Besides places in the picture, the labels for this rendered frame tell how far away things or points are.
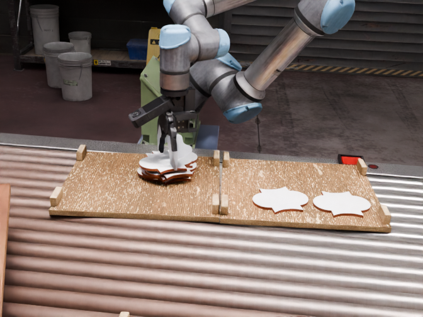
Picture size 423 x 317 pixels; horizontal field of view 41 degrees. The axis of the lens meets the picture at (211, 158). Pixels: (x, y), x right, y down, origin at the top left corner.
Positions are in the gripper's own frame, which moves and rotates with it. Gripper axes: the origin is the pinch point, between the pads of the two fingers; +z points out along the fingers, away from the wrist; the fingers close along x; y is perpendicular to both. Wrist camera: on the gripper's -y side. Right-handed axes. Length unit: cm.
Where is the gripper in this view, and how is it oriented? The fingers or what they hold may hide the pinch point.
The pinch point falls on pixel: (165, 160)
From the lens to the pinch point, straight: 150.4
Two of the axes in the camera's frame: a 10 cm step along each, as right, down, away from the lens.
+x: -3.9, -4.0, 8.3
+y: 9.2, -1.3, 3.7
